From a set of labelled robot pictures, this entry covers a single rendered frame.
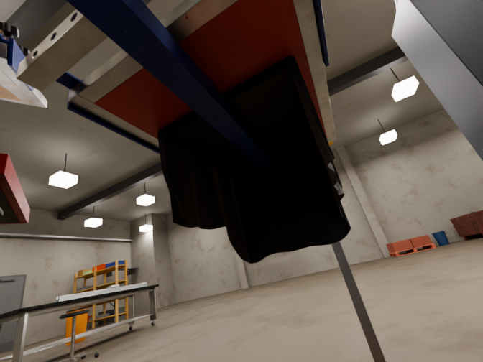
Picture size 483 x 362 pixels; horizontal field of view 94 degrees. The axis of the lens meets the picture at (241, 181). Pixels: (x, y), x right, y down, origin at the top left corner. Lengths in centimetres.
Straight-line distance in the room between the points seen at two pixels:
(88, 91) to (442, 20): 97
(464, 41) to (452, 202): 978
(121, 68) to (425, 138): 1094
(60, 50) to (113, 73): 10
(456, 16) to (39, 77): 109
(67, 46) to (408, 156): 1062
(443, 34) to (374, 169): 963
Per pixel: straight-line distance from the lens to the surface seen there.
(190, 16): 54
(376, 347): 123
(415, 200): 1035
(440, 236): 968
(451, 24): 96
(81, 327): 650
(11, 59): 89
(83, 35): 63
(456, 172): 1092
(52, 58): 68
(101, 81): 64
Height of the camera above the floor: 48
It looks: 23 degrees up
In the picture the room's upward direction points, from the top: 14 degrees counter-clockwise
